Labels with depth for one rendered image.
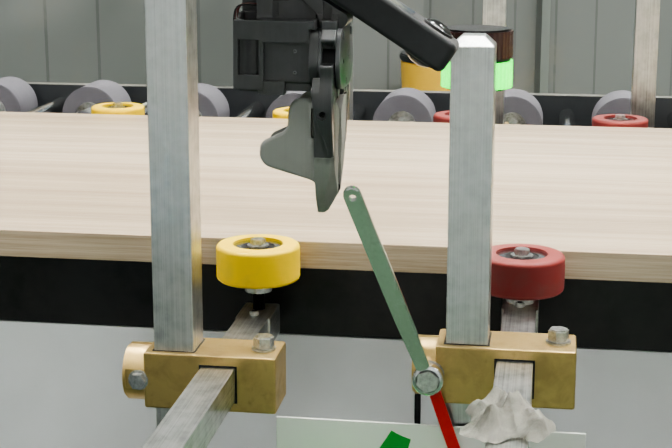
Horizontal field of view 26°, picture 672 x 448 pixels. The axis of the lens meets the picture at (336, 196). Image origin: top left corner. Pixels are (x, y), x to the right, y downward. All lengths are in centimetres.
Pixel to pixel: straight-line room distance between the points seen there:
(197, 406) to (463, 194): 27
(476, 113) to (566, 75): 531
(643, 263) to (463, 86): 33
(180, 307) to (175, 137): 15
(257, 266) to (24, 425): 35
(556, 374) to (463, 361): 8
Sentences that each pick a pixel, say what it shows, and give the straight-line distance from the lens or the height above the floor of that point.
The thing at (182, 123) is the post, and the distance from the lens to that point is 121.
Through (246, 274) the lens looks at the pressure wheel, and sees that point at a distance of 136.
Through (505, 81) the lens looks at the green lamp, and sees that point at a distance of 121.
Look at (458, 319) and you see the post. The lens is 121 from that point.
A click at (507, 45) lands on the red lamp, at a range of 121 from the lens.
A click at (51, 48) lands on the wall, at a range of 568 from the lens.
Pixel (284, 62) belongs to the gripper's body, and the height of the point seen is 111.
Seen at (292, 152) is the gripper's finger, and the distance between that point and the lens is 111.
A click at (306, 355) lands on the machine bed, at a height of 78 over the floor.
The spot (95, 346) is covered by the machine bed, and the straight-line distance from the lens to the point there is 152.
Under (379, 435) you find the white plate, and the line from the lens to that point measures 124.
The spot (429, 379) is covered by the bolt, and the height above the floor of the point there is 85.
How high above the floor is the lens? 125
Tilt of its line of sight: 13 degrees down
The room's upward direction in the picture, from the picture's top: straight up
